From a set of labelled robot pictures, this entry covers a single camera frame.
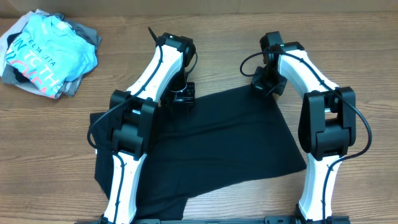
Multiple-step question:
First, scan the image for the black t-shirt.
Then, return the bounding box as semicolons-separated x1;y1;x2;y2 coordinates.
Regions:
89;84;308;222

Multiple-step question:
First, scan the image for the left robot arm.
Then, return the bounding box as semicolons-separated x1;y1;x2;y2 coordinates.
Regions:
100;33;197;223

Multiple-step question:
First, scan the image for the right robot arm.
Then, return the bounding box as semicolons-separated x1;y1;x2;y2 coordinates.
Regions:
251;32;356;223

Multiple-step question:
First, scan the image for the grey folded garment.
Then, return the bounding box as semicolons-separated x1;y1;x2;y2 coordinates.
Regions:
1;13;102;87

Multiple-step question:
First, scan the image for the light blue printed t-shirt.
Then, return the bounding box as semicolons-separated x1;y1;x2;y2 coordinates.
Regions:
6;14;98;99

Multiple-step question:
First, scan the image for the black folded garment in pile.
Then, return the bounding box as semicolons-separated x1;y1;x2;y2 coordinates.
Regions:
7;32;30;83

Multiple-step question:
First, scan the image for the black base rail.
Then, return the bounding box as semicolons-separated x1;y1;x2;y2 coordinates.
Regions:
75;215;351;224

